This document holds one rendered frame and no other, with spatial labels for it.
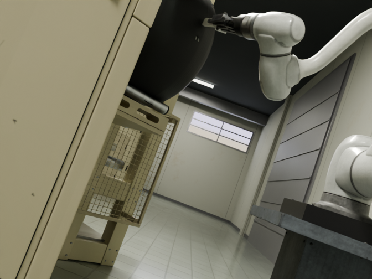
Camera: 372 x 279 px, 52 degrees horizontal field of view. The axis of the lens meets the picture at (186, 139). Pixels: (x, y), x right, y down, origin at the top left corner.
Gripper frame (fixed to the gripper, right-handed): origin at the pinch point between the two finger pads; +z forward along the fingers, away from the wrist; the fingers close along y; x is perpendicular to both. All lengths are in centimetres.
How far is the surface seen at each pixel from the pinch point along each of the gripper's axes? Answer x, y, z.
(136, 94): 37.5, 7.5, 12.6
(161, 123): 43.1, -7.9, 9.5
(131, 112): 44.5, 8.3, 9.3
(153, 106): 38.1, -2.5, 12.8
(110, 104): 46, 52, -50
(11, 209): 70, 63, -53
